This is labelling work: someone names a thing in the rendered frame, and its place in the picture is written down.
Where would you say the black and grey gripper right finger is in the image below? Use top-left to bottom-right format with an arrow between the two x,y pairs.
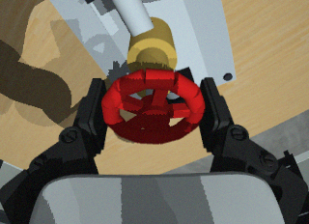
199,77 -> 308,224

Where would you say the light grey mounting plate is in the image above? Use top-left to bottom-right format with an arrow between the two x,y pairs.
50,0 -> 237,86

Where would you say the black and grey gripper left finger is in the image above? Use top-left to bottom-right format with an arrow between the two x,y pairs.
0,78 -> 107,224

